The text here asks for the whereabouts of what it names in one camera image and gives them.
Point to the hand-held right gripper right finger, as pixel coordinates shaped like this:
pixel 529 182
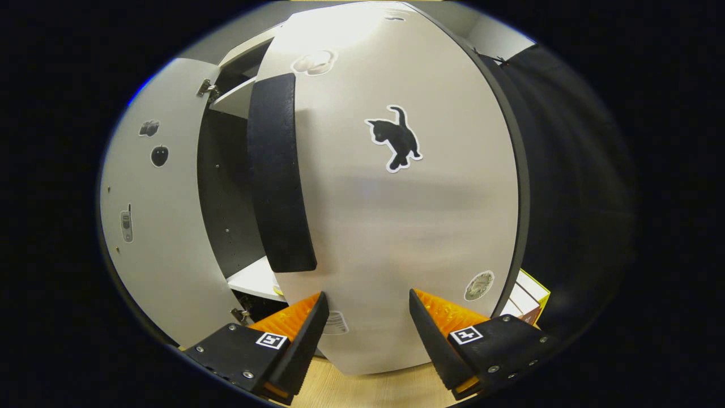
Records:
pixel 433 345

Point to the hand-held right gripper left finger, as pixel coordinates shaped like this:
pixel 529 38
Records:
pixel 303 345

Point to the white cabinet door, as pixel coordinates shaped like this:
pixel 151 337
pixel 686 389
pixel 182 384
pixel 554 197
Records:
pixel 164 226
pixel 396 226

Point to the white shoe cabinet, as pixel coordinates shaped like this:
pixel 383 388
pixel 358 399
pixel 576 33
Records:
pixel 226 192

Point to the yellow book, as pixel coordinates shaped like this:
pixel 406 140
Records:
pixel 532 294

